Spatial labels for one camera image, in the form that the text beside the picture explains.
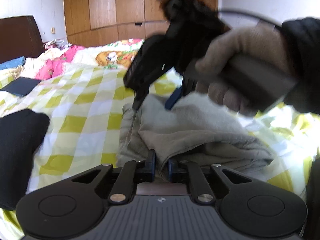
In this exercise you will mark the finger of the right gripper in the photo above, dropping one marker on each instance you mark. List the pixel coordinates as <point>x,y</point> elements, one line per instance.
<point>188,85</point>
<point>141,93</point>

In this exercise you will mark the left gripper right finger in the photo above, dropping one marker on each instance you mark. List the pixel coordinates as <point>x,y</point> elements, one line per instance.
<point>190,174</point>

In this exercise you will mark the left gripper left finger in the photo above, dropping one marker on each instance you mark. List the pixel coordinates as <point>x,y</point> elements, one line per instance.
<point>129,176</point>

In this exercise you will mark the grey-green pants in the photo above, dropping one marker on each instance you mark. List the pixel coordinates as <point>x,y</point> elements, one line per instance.
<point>194,130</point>

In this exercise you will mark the right gloved hand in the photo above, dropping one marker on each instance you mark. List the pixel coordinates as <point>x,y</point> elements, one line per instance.
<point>246,69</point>

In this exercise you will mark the colourful checked bed quilt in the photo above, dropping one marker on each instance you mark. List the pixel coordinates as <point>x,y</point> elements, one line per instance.
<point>85,107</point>

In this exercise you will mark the wooden wardrobe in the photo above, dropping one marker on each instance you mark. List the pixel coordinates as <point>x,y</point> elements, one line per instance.
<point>92,23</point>

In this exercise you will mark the dark blue notebook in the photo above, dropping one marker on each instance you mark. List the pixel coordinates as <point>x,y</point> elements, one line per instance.
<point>21,87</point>

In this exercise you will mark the black folded garment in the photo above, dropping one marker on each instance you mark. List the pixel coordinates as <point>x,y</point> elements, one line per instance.
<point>22,133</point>

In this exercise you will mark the blue pillow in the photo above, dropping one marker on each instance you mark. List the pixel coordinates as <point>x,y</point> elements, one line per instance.
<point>14,63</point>

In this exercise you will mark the dark wooden headboard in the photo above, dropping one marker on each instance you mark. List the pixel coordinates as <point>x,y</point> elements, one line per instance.
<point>19,36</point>

